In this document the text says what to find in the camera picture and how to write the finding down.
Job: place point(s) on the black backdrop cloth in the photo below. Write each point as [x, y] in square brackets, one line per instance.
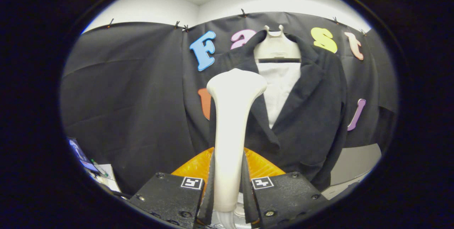
[134, 97]

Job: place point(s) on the white paper sheet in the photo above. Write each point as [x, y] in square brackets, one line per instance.
[110, 179]

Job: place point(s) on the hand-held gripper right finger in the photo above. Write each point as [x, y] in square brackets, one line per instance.
[248, 200]

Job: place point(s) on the grey cabinet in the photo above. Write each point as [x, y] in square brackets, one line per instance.
[354, 165]

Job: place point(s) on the cream garment hanger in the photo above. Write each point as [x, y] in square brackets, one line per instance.
[276, 48]

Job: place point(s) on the white shirt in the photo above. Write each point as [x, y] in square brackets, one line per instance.
[280, 90]

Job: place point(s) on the white garment steamer head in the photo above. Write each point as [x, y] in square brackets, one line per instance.
[230, 133]

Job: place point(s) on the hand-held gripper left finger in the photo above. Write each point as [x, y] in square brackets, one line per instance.
[209, 200]

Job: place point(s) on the black suit jacket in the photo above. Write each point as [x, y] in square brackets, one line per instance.
[312, 122]

